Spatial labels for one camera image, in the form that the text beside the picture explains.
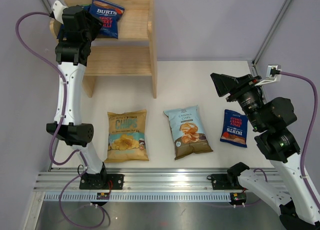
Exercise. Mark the blue spicy sweet chilli bag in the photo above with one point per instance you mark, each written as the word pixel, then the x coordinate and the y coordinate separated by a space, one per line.
pixel 109 13

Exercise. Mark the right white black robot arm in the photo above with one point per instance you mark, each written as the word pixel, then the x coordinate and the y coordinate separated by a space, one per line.
pixel 300 210

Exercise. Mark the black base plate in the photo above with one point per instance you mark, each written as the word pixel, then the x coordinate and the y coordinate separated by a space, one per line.
pixel 101 182
pixel 224 181

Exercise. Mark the wooden two-tier shelf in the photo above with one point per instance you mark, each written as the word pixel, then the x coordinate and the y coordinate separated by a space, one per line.
pixel 136 24

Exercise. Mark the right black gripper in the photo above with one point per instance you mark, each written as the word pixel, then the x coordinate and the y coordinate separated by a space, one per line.
pixel 226 84

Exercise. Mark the blue sea salt vinegar bag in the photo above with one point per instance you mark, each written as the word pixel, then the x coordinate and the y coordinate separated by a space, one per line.
pixel 85 7

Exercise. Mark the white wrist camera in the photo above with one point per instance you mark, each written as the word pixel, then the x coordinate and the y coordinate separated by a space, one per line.
pixel 272 75
pixel 57 9

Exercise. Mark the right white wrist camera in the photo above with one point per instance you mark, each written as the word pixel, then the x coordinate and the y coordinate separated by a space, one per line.
pixel 272 75

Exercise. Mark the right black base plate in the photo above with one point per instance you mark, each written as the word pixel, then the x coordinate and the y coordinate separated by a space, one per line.
pixel 224 181

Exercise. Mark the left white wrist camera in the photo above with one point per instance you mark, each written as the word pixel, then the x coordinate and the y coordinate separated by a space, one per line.
pixel 57 9

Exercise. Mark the light blue cassava chips bag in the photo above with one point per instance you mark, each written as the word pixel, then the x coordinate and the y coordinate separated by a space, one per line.
pixel 187 132

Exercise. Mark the white slotted cable duct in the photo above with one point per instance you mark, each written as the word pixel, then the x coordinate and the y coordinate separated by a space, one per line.
pixel 154 197

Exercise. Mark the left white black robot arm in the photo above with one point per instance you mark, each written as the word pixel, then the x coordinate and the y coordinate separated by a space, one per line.
pixel 71 58

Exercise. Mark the yellow kettle cooked chips bag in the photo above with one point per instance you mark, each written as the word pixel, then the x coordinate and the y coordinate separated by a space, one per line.
pixel 126 137

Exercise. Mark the aluminium mounting rail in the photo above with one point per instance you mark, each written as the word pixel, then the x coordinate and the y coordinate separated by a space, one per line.
pixel 138 179

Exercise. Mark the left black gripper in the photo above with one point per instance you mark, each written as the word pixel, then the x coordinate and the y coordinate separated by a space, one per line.
pixel 94 23

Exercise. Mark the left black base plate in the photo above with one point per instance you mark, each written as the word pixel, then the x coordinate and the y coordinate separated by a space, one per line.
pixel 101 182

